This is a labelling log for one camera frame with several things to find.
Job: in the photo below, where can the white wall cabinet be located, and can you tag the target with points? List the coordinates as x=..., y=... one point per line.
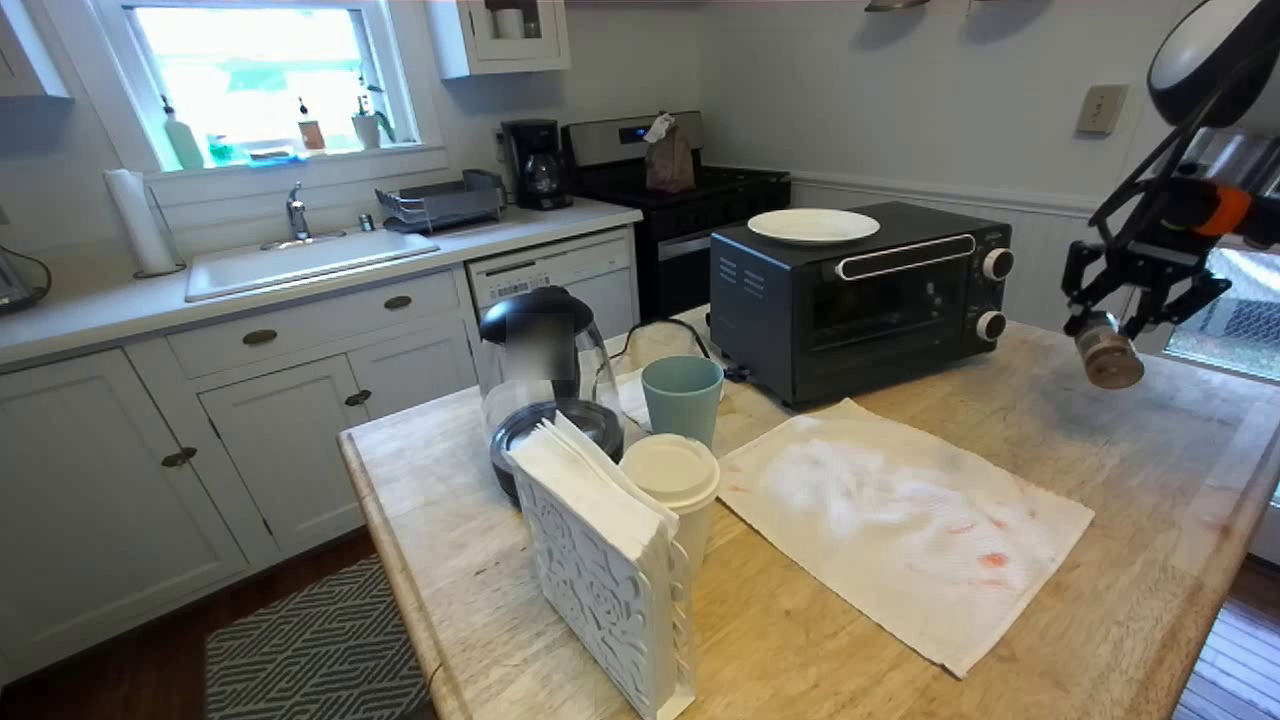
x=502, y=39

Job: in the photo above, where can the white wall switch plate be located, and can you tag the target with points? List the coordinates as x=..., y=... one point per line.
x=1101, y=111

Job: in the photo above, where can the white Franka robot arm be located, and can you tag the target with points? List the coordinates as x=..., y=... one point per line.
x=1223, y=55

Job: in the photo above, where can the white kitchen sink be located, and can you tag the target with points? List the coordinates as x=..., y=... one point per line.
x=307, y=262

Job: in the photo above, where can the white ceramic plate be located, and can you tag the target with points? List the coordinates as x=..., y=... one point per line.
x=815, y=225

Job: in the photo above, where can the white lidded paper cup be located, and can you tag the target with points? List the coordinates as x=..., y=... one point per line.
x=673, y=480

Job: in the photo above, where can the grey patterned floor mat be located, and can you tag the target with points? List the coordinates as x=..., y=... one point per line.
x=322, y=655

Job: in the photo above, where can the white paper towel roll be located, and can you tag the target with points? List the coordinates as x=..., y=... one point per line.
x=140, y=221

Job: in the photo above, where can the black kitchen stove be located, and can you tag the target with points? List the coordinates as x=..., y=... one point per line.
x=680, y=243

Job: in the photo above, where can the black toaster oven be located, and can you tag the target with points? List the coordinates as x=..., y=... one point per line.
x=855, y=315

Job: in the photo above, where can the white cloth placemat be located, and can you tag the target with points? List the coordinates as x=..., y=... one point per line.
x=907, y=527

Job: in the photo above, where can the black glass electric kettle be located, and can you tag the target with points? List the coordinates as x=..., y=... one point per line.
x=547, y=360

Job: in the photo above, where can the green soap bottle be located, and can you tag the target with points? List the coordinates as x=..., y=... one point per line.
x=180, y=141

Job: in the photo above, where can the white counter cabinets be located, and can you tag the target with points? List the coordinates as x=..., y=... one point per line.
x=202, y=454

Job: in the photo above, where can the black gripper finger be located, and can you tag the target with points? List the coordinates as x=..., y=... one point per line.
x=1159, y=309
x=1081, y=284

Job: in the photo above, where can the brown spice bottle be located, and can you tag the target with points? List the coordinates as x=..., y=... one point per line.
x=1109, y=355

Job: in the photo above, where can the white spray bottle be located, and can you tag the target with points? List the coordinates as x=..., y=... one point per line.
x=367, y=121

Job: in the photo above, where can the brown paper bag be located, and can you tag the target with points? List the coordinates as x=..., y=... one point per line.
x=669, y=156

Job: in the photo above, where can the small brown bottle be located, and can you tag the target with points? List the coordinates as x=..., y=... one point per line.
x=308, y=131

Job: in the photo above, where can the chrome sink faucet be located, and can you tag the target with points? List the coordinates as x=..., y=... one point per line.
x=299, y=218

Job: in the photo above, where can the teal cup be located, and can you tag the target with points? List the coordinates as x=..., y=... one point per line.
x=680, y=401

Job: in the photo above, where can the grey dish rack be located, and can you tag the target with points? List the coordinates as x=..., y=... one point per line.
x=443, y=201

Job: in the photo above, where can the black coffee maker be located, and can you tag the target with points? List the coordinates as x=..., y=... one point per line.
x=536, y=166

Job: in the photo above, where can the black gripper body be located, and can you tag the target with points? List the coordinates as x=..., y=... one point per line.
x=1154, y=243

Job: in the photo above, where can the white wooden kitchen island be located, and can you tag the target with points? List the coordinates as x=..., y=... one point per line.
x=803, y=642

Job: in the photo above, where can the white dishwasher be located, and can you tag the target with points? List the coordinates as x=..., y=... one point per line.
x=563, y=275

